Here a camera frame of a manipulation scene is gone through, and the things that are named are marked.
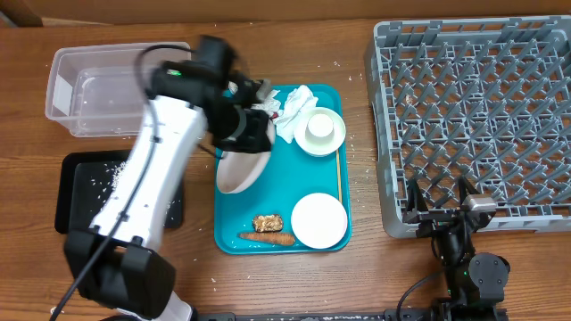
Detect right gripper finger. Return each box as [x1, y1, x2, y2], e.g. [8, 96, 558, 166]
[406, 178, 428, 213]
[458, 176, 480, 210]

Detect large white plate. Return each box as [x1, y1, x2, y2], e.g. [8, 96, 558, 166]
[215, 119, 277, 195]

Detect white tissue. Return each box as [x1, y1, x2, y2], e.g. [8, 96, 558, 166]
[274, 85, 319, 144]

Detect white rice pile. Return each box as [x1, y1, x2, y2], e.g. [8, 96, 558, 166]
[88, 160, 178, 215]

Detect grey paper napkin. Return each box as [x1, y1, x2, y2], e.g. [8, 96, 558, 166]
[252, 89, 283, 119]

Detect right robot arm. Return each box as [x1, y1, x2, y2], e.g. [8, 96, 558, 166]
[395, 177, 510, 321]

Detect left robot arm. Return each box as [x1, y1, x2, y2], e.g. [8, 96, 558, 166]
[63, 36, 275, 320]

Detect grey dishwasher rack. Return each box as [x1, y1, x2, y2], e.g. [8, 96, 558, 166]
[365, 15, 570, 238]

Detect pale green cup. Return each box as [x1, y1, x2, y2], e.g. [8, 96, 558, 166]
[307, 113, 334, 140]

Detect pale green bowl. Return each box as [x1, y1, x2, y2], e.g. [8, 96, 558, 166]
[294, 107, 346, 157]

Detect wooden chopstick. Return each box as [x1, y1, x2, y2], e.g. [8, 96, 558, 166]
[335, 150, 343, 205]

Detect small white plate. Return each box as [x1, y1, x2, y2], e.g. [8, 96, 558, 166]
[291, 193, 349, 250]

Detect brown nut bar piece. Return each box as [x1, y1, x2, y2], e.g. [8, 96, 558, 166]
[252, 214, 284, 233]

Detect teal plastic serving tray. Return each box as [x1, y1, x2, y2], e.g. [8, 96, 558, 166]
[213, 84, 353, 256]

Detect orange carrot piece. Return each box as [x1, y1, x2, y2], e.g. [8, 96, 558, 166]
[238, 232, 295, 246]

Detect clear plastic bin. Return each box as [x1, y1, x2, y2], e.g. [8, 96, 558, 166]
[45, 41, 197, 138]

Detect black rectangular tray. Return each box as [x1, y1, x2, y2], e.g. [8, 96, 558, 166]
[54, 149, 186, 235]

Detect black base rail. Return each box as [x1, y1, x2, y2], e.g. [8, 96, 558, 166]
[197, 309, 509, 321]

